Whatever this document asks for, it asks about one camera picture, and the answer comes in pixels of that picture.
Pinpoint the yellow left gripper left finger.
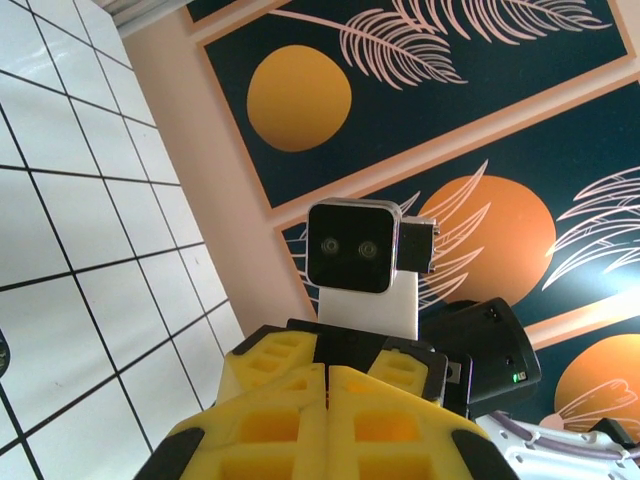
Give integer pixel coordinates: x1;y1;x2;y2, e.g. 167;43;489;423
133;363;330;480

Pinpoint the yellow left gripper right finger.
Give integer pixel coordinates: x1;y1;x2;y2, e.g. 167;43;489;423
328;365;524;480

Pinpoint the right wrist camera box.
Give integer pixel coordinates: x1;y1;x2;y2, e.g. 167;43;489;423
305;198;440;341

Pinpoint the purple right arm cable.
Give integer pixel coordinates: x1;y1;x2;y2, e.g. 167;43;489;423
492;409;626;456

